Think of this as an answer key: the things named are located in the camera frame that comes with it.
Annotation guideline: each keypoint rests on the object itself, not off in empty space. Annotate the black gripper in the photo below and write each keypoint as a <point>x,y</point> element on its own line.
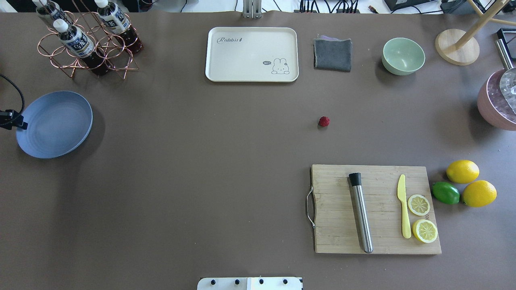
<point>17,119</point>

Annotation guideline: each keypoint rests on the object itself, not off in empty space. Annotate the blue plastic plate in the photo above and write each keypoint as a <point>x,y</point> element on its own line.
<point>58,123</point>

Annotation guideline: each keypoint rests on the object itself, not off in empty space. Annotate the red strawberry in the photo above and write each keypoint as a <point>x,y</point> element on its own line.
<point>324,121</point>

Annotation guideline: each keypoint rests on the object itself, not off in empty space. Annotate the dark tea bottle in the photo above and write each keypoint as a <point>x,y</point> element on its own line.
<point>49,11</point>
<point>81,46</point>
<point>117,23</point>

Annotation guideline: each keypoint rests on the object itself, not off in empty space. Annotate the cream rabbit tray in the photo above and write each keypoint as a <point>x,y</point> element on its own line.
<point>252,54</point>

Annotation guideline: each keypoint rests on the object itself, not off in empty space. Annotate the grey folded cloth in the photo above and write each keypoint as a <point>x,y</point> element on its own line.
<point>333,53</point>

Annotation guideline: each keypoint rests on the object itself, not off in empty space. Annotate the wooden cutting board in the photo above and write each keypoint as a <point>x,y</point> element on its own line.
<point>335,215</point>

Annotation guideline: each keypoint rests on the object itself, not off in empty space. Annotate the steel muddler black tip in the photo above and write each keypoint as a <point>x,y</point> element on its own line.
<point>365,237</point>

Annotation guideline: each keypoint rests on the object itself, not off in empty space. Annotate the green bowl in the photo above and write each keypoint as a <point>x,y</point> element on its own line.
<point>402,56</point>

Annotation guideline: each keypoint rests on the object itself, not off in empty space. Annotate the yellow plastic knife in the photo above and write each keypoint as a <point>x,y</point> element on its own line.
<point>402,197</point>

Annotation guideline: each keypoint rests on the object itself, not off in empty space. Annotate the lemon half near knife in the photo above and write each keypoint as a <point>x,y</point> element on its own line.
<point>418,205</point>

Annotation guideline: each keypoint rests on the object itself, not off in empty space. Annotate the lemon half board edge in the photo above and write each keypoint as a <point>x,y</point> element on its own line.
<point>425,231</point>

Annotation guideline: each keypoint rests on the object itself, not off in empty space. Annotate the green lime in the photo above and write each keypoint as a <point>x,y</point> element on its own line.
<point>445,192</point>

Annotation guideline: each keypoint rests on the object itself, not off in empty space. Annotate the whole yellow lemon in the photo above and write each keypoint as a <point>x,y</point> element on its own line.
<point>462,171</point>
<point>479,193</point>

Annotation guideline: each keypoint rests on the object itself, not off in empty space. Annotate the wooden stand round base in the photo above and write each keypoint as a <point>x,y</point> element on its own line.
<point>459,47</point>

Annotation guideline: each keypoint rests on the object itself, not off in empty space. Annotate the pink bowl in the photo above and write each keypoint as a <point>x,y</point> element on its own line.
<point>492,104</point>

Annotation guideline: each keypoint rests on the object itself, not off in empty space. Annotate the metal ice scoop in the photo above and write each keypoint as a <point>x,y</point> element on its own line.
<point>507,84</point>

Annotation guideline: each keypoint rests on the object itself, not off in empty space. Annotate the copper wire bottle rack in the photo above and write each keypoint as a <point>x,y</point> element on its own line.
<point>118,57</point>

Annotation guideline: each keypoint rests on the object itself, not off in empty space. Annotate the aluminium frame post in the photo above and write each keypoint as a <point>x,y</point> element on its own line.
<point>252,9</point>

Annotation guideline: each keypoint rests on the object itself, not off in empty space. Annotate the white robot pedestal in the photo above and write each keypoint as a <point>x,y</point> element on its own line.
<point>251,283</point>

